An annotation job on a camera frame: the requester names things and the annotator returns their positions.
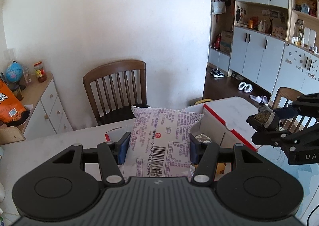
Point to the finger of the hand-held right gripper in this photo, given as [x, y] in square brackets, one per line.
[274, 138]
[286, 112]

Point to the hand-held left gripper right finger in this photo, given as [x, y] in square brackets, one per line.
[194, 148]

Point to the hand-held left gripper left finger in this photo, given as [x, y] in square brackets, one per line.
[123, 148]

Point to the silver foil snack packet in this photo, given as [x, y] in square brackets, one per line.
[203, 137]

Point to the dark brown snack packet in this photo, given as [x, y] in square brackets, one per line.
[261, 118]

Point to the pale purple snack packet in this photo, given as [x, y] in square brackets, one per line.
[162, 136]

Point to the red cardboard box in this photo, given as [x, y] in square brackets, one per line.
[239, 116]

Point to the white blue marble desktop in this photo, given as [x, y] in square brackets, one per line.
[62, 141]

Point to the brown wooden chair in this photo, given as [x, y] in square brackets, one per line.
[114, 71]
[284, 93]

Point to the white sandals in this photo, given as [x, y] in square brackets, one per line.
[259, 98]

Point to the yellow stool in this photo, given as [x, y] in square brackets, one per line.
[201, 102]

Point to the white slippers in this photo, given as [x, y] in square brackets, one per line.
[245, 87]

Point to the grey wooden cabinet unit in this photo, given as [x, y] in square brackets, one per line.
[256, 51]

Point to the dark sneakers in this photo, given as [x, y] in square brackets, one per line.
[217, 72]

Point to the tall glass jar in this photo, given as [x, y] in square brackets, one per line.
[298, 31]

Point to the white wooden sideboard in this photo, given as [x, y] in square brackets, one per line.
[49, 106]

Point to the white pump bottle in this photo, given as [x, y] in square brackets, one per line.
[260, 26]

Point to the brown cardboard carton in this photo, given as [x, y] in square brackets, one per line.
[225, 41]

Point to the orange bottle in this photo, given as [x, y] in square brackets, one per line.
[252, 23]

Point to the red bag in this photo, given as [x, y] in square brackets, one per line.
[216, 41]

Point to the red lidded sauce jar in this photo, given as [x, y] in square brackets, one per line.
[39, 72]

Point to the light wooden holder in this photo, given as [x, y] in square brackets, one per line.
[10, 135]

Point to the orange snack bag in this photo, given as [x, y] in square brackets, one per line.
[10, 106]

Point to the small clear bottle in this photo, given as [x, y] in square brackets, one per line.
[28, 73]

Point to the grey hanging bag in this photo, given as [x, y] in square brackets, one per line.
[218, 7]

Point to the blue globe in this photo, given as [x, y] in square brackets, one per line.
[13, 71]

